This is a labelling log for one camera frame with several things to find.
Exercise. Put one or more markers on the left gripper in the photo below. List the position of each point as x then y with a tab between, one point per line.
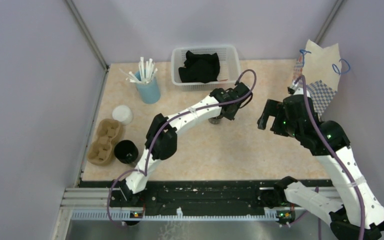
231	115

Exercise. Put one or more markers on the blue straw holder cup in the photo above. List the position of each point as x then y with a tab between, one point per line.
150	92

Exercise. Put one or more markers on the black cloth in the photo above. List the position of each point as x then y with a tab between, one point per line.
200	68

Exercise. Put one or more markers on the white plastic basket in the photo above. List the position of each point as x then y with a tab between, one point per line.
229	62

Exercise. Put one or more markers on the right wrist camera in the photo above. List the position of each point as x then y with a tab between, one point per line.
295	90

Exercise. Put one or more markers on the brown cardboard cup carrier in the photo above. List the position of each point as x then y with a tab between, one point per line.
108	134

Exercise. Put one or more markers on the checkered paper takeout bag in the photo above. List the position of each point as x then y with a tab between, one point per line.
322	68

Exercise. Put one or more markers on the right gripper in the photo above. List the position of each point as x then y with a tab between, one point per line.
273	108

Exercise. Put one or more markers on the dark printed coffee cup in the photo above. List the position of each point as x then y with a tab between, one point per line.
214	121

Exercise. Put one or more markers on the black paper cup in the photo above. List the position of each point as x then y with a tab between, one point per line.
126	152

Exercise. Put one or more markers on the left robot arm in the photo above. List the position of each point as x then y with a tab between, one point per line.
164	131

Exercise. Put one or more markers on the white lid stack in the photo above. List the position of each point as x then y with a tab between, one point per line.
123	114

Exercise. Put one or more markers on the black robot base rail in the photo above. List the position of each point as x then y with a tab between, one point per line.
225	200

